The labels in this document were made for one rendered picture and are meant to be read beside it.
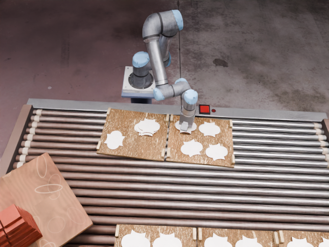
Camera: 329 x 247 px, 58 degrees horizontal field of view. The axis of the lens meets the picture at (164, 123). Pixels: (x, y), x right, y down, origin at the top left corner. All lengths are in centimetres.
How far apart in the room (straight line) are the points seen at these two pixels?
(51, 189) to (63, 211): 14
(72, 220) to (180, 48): 288
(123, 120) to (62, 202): 66
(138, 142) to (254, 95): 202
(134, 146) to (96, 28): 272
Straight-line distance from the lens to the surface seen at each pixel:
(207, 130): 192
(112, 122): 194
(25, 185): 171
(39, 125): 206
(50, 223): 159
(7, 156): 195
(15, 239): 146
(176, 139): 186
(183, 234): 162
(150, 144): 183
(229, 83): 361
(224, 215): 170
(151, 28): 171
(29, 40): 429
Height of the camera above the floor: 248
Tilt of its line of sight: 53 degrees down
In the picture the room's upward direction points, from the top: 5 degrees clockwise
